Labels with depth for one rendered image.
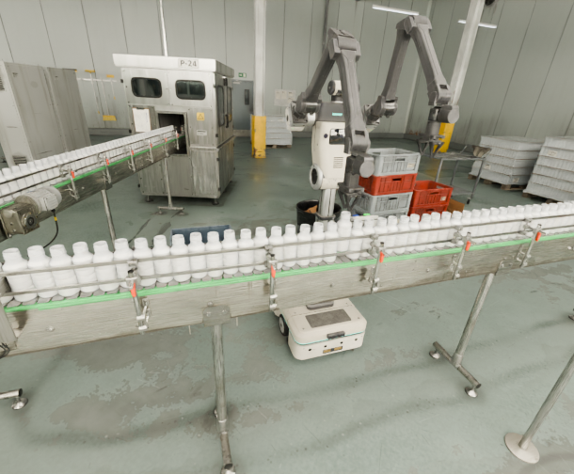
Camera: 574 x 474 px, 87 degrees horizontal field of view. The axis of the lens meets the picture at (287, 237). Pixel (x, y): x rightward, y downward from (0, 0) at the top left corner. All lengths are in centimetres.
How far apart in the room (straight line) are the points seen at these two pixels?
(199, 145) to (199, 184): 59
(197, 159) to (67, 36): 924
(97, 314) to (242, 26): 1271
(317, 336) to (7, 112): 608
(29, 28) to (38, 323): 1277
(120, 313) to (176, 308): 18
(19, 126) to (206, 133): 329
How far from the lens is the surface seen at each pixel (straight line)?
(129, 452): 197
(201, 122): 467
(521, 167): 824
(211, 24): 1324
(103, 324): 122
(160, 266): 111
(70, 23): 1344
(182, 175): 489
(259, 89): 883
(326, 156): 176
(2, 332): 123
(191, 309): 118
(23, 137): 681
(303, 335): 201
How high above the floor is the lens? 161
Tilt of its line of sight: 25 degrees down
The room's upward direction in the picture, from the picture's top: 3 degrees clockwise
